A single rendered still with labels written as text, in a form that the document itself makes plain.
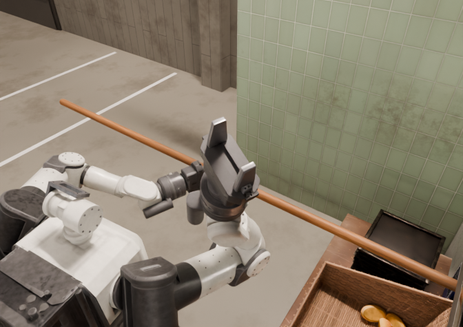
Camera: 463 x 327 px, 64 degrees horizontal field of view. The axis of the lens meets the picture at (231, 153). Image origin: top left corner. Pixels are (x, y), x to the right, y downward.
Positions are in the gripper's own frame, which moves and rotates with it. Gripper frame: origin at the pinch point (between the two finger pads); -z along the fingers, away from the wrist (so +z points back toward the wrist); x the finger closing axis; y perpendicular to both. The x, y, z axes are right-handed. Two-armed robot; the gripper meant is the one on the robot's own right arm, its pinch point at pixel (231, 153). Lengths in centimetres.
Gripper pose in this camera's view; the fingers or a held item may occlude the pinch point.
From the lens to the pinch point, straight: 53.6
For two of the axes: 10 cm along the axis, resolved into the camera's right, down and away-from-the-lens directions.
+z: -0.8, 4.9, 8.7
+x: -4.9, -7.8, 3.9
